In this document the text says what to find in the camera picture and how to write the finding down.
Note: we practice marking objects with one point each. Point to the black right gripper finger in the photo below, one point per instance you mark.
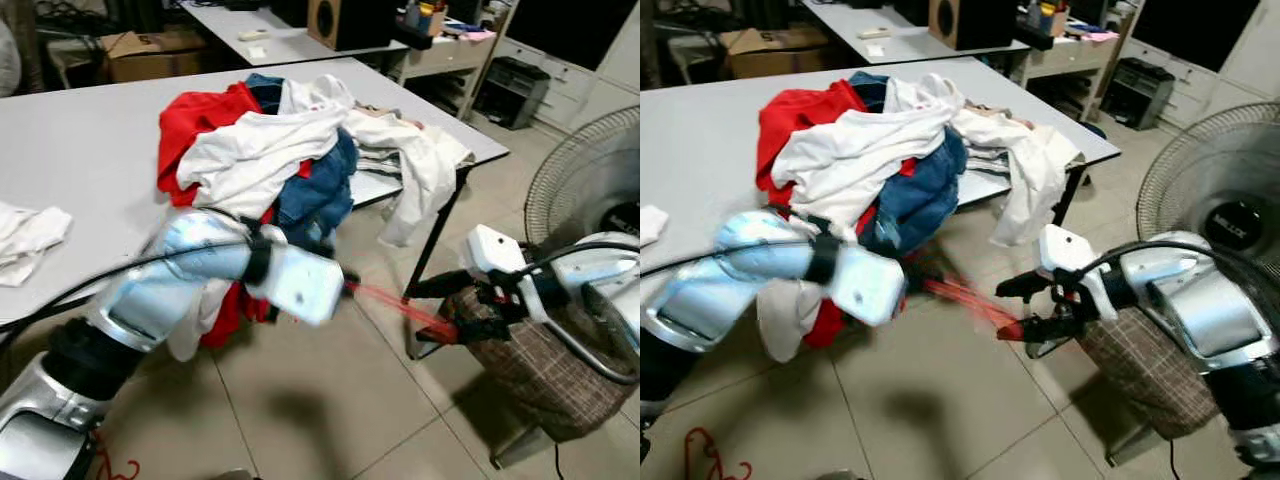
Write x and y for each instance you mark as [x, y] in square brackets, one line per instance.
[1050, 328]
[445, 282]
[1025, 283]
[475, 328]

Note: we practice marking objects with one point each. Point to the red plastic hanger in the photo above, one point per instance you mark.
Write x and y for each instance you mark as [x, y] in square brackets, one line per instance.
[965, 300]
[400, 305]

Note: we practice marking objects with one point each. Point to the brown plaid laundry basket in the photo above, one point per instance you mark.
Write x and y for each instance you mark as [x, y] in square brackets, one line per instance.
[1150, 380]
[540, 390]

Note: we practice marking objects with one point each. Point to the striped garment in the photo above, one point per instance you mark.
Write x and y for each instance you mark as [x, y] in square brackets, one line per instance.
[980, 175]
[372, 175]

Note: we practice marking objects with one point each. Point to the white long-sleeved garment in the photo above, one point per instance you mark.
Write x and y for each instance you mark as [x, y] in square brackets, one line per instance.
[425, 165]
[1035, 165]

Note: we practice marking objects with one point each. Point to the blue denim garment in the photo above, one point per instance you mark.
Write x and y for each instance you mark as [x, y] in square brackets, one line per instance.
[320, 195]
[920, 195]

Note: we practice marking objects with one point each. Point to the crumpled white cloth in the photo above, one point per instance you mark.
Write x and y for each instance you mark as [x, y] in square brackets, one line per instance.
[652, 225]
[30, 240]

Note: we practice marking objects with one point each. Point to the black printer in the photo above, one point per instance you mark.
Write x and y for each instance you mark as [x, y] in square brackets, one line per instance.
[1135, 92]
[510, 90]

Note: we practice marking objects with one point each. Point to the white drawer cabinet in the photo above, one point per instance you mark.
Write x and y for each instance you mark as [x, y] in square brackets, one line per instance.
[1210, 85]
[580, 90]

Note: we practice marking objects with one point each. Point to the white garment with red print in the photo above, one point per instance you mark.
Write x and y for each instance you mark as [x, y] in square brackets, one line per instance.
[315, 95]
[925, 92]

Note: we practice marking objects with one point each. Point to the plain white garment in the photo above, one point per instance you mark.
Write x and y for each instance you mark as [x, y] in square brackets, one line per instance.
[250, 155]
[850, 155]

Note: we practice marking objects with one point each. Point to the white table with black legs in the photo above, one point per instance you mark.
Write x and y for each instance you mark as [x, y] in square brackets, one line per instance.
[700, 140]
[90, 140]

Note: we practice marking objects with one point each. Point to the desk organiser with pens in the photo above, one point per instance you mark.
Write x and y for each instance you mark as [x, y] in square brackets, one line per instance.
[1048, 20]
[425, 20]

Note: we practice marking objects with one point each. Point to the wooden speaker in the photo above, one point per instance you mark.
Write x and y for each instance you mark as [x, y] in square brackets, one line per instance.
[970, 22]
[350, 22]

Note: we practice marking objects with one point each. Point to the black television screen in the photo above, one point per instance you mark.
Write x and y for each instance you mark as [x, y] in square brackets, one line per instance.
[570, 30]
[1190, 30]

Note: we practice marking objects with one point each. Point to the white remote control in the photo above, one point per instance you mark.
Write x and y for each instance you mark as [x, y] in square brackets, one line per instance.
[254, 35]
[875, 34]

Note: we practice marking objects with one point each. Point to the white desk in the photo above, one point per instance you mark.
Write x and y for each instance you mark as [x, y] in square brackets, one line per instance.
[845, 25]
[225, 25]

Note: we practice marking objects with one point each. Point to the open cardboard box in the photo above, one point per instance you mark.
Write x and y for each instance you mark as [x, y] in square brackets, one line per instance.
[770, 60]
[150, 62]

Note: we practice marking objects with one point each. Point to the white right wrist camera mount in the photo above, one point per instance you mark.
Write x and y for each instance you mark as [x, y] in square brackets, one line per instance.
[1062, 250]
[492, 250]

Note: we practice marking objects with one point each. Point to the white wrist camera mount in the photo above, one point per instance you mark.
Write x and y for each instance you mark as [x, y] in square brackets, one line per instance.
[870, 285]
[1062, 250]
[305, 285]
[492, 250]

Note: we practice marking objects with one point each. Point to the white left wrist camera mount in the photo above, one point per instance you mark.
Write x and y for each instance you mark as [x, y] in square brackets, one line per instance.
[305, 285]
[870, 285]

